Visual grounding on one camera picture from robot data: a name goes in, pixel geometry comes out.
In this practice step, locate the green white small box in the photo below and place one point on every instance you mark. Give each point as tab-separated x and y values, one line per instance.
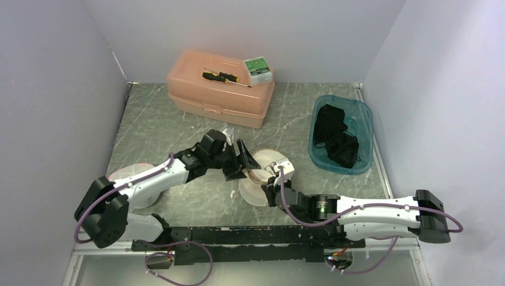
258	71

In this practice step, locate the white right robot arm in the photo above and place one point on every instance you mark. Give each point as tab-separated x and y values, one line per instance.
421	215

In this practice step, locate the black yellow screwdriver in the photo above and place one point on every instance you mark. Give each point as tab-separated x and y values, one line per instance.
222	77

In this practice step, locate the teal plastic bin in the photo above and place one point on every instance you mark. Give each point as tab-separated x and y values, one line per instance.
359	119

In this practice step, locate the white mesh laundry bag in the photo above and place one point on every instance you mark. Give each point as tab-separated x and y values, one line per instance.
250	187

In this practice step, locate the clear round lidded container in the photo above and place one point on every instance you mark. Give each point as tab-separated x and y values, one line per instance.
141	187

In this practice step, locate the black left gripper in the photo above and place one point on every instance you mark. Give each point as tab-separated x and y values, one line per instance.
246	160

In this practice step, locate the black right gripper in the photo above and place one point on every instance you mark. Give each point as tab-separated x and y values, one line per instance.
270	190

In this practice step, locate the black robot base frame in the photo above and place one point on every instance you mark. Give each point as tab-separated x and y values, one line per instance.
199	244

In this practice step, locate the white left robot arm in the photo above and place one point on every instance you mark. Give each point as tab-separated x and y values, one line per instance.
105	215

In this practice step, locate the black cloth garment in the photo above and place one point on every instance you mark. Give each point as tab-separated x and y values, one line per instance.
331	133

